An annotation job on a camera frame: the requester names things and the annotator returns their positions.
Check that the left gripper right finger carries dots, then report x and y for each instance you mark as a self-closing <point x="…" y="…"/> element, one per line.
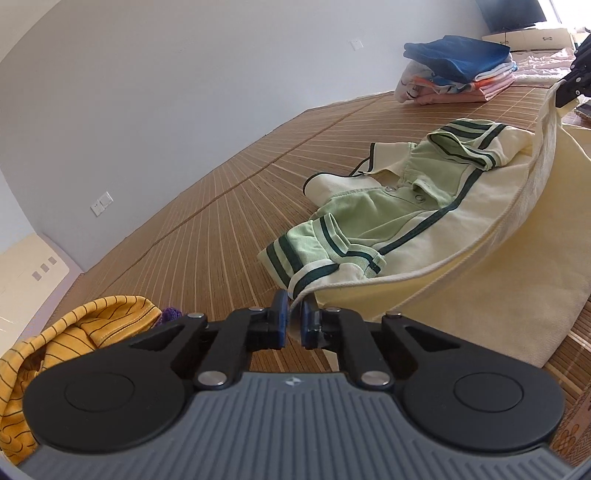
<point x="345" y="333"/>

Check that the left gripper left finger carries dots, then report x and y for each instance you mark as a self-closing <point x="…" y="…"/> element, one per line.
<point x="228" y="345"/>

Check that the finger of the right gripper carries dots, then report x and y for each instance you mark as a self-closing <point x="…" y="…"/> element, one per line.
<point x="572" y="86"/>

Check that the cream and green polo shirt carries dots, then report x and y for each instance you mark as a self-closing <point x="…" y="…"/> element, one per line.
<point x="480" y="230"/>

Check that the smartphone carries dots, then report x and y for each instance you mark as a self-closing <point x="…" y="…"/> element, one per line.
<point x="584" y="111"/>

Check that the cardboard box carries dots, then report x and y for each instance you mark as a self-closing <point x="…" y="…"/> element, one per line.
<point x="533" y="39"/>

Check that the purple cloth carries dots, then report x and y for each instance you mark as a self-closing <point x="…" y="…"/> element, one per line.
<point x="167" y="315"/>

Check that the bamboo bed mat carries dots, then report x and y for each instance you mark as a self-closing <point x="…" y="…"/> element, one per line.
<point x="198" y="253"/>

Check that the dark monitor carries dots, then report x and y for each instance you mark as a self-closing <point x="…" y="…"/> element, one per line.
<point x="510" y="15"/>

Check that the blue folded garment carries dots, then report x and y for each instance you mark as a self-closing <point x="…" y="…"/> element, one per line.
<point x="458" y="58"/>

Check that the yellow striped shirt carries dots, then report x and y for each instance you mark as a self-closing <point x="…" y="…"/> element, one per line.
<point x="97" y="324"/>

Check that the pink folded garment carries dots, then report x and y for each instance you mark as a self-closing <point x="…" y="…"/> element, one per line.
<point x="479" y="95"/>

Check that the white folded garment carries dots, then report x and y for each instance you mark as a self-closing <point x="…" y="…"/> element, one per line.
<point x="418" y="80"/>

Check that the cream headboard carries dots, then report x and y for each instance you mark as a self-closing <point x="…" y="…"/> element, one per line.
<point x="35" y="276"/>

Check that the white wall switch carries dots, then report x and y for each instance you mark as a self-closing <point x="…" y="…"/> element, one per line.
<point x="100" y="205"/>

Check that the white wall socket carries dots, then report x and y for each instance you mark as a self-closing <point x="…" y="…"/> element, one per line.
<point x="357" y="44"/>

